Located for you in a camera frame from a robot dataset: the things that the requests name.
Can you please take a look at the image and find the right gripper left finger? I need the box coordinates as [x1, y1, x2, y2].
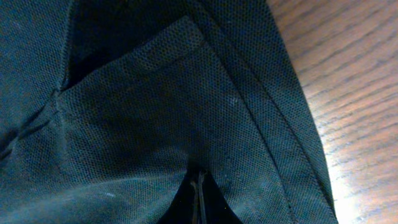
[190, 180, 198, 224]

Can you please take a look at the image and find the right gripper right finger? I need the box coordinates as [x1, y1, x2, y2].
[198, 171, 207, 224]

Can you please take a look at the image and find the black polo shirt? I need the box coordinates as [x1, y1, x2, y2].
[1, 0, 337, 223]

